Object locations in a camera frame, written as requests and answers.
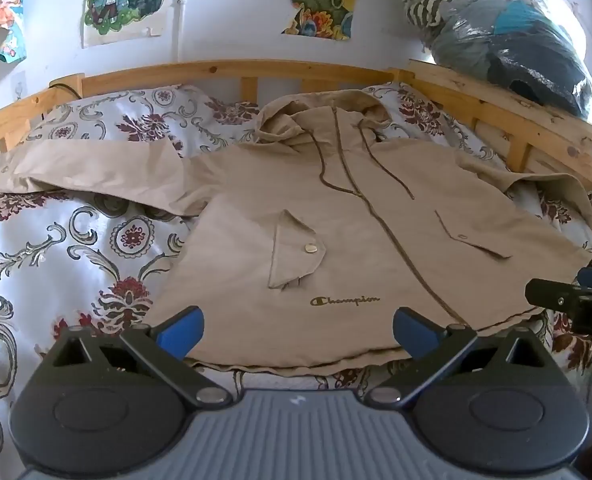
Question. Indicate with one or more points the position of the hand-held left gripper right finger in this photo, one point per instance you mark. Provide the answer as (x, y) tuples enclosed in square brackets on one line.
[(415, 332)]

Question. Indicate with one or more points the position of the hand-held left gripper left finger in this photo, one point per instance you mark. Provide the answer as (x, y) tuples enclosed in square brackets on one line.
[(182, 331)]

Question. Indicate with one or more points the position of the beige hooded jacket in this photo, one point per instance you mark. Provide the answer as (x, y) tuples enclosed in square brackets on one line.
[(326, 225)]

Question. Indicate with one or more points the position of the clear plastic bag of clothes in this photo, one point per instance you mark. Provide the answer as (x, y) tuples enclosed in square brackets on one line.
[(495, 25)]

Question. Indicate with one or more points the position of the floral white bedspread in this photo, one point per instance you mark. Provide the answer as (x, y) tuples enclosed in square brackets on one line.
[(61, 260)]

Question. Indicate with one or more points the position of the wooden bed frame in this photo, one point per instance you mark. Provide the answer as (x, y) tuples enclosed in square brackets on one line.
[(211, 71)]

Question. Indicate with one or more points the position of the autumn landscape wall poster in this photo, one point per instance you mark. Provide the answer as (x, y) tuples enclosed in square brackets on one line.
[(321, 0)]

